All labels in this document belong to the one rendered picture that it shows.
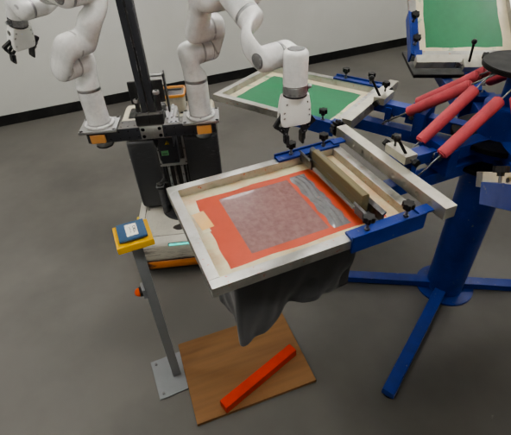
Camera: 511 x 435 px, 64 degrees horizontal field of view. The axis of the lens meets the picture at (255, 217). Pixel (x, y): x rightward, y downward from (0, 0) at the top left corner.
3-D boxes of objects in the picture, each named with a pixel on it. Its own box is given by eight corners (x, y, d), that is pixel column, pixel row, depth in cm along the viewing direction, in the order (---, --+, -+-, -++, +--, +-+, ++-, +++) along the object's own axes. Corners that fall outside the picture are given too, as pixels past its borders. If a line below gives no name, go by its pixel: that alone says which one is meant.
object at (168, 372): (160, 400, 196) (104, 261, 136) (150, 362, 212) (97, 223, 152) (203, 382, 203) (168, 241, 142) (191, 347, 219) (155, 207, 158)
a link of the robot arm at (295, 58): (260, 41, 121) (284, 34, 125) (261, 77, 128) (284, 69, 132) (295, 53, 112) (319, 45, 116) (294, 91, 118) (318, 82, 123)
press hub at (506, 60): (441, 321, 224) (537, 79, 139) (394, 273, 253) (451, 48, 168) (495, 297, 235) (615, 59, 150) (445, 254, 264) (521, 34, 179)
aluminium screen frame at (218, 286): (213, 298, 122) (211, 289, 120) (167, 195, 165) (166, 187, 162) (422, 223, 144) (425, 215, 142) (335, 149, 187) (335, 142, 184)
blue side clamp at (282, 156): (279, 173, 176) (279, 159, 172) (274, 167, 180) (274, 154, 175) (338, 156, 184) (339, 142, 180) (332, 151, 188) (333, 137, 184)
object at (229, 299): (241, 350, 157) (231, 274, 130) (205, 273, 189) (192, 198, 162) (249, 347, 158) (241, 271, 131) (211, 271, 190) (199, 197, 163)
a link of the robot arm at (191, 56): (178, 80, 170) (171, 40, 160) (205, 72, 176) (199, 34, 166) (190, 87, 164) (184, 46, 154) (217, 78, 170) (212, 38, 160)
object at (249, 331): (246, 347, 157) (238, 272, 130) (242, 339, 160) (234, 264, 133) (348, 306, 170) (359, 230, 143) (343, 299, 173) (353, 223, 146)
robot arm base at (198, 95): (186, 107, 186) (181, 73, 176) (214, 104, 187) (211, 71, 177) (186, 122, 174) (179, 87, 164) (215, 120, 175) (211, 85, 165)
